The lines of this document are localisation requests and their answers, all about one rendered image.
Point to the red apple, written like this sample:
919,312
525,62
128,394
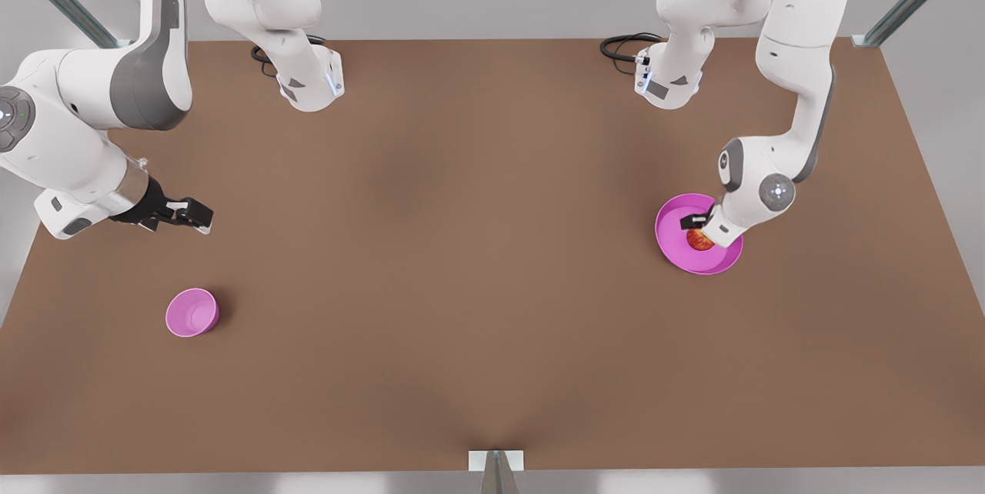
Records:
699,239

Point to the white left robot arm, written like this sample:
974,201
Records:
793,32

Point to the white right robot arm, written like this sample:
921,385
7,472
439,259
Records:
92,94

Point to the pink plate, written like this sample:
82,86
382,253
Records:
685,248

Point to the pink bowl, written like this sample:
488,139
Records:
191,312

